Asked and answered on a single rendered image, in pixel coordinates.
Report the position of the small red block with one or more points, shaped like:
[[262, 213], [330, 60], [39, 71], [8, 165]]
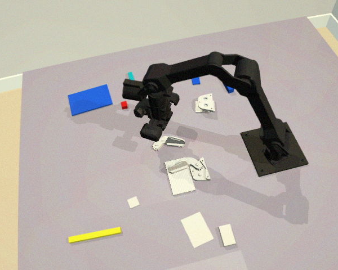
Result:
[[124, 105]]

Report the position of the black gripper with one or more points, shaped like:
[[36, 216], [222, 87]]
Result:
[[160, 118]]

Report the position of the teal rectangular bar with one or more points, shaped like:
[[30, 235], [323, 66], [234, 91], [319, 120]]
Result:
[[130, 76]]

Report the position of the yellow flat bar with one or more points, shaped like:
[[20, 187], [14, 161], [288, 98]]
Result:
[[94, 235]]

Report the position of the blue flat plate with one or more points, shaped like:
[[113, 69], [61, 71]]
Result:
[[90, 99]]

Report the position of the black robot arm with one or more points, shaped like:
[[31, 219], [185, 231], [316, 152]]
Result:
[[246, 81]]

